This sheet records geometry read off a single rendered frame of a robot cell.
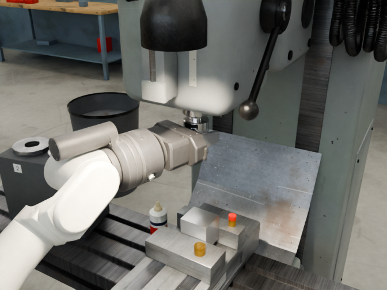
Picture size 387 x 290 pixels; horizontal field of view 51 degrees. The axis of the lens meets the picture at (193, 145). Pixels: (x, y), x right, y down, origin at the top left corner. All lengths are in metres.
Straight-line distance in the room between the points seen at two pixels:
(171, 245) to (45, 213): 0.32
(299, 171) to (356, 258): 1.48
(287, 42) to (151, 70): 0.27
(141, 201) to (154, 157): 2.20
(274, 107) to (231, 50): 0.51
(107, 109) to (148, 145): 2.40
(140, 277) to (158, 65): 0.41
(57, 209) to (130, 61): 0.26
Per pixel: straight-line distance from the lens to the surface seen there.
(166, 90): 0.59
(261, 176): 1.11
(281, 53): 0.75
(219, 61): 0.58
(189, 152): 0.68
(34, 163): 1.00
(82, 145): 0.60
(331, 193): 1.13
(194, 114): 0.71
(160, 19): 0.42
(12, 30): 8.00
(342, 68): 1.01
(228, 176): 1.14
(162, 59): 0.58
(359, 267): 2.47
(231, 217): 0.84
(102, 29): 5.43
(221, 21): 0.57
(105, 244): 1.01
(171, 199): 2.83
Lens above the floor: 1.54
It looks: 25 degrees down
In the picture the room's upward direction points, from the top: straight up
